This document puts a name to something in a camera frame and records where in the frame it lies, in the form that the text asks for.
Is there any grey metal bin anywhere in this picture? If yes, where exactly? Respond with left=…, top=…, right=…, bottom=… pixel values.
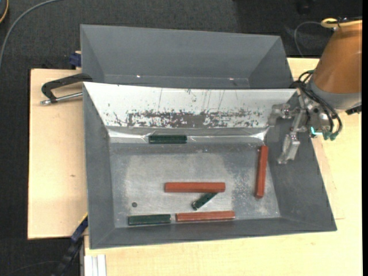
left=79, top=24, right=338, bottom=250

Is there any red-brown flat block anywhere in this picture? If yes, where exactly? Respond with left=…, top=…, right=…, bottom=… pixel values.
left=164, top=182, right=227, bottom=194
left=254, top=145, right=270, bottom=199
left=175, top=210, right=236, bottom=223

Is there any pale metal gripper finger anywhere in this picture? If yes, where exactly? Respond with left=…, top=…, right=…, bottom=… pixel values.
left=269, top=103, right=292, bottom=125
left=277, top=133, right=301, bottom=165

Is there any dark green flat block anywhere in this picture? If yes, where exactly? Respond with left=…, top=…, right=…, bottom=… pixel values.
left=128, top=214, right=172, bottom=227
left=148, top=135, right=188, bottom=145
left=191, top=192, right=219, bottom=211

